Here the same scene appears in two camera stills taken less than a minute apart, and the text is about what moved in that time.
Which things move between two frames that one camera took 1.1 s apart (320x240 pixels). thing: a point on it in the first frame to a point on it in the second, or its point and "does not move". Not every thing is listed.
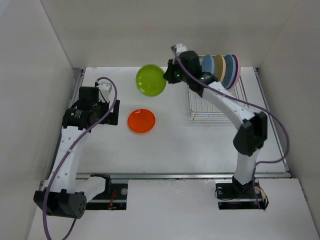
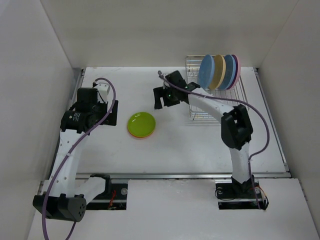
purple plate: (235, 78) does not move
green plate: (150, 80) to (141, 124)
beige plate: (220, 66) does not move
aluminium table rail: (69, 121) does not move
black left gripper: (112, 120) does not move
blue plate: (230, 71) does not move
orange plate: (141, 120) to (140, 137)
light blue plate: (208, 64) does not move
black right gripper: (168, 74) to (159, 92)
